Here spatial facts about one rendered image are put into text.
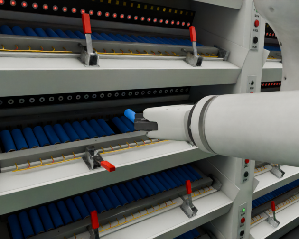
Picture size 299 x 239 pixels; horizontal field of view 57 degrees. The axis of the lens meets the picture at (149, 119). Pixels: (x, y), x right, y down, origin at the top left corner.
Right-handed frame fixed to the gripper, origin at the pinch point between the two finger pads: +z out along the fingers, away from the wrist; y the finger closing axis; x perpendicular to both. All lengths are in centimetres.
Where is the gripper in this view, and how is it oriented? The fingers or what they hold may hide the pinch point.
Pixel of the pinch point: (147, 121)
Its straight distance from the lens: 53.4
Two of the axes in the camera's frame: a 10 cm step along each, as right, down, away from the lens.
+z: -5.9, -0.2, 8.1
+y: -8.1, 1.1, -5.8
